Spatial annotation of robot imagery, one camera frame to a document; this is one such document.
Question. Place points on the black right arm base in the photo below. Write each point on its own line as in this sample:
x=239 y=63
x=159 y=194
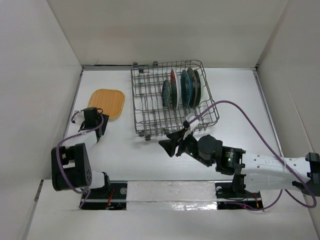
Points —
x=238 y=193

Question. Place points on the dark teal scalloped plate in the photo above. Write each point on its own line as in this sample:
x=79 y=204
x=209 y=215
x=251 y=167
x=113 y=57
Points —
x=185 y=89

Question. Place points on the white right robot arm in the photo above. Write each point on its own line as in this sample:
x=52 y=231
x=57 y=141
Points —
x=251 y=172

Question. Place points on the orange woven square plate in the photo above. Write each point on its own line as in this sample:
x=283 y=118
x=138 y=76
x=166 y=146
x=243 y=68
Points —
x=111 y=101

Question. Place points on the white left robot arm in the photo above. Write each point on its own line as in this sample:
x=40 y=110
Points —
x=70 y=165

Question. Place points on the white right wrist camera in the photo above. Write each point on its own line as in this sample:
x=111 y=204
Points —
x=190 y=123

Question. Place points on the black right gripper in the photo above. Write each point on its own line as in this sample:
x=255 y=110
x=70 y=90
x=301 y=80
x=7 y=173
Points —
x=170 y=145

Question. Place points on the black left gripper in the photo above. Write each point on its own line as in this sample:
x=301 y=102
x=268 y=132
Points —
x=105 y=122

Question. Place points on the grey wire dish rack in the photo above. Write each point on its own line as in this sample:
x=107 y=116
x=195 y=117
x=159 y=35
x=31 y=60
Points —
x=150 y=117

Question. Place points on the grey reindeer snowflake plate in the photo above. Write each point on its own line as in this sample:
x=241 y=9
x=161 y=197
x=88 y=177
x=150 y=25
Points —
x=195 y=86

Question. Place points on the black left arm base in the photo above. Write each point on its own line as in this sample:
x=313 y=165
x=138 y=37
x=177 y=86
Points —
x=111 y=197

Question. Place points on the red plate with teal flower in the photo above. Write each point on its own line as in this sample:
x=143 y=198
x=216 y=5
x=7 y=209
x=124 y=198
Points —
x=175 y=89

